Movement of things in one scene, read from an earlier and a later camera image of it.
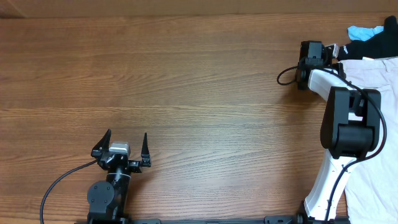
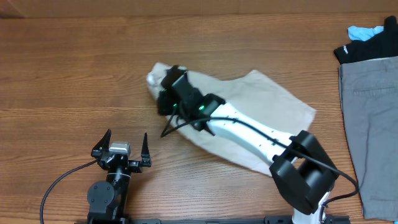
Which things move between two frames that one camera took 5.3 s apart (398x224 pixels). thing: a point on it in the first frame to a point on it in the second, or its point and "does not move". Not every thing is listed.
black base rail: x=113 y=218 does not move
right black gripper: x=313 y=61 to x=171 y=79
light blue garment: x=363 y=33 does not move
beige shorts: x=372 y=186 to x=257 y=94
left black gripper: x=145 y=160 does not move
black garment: x=384 y=44 does not move
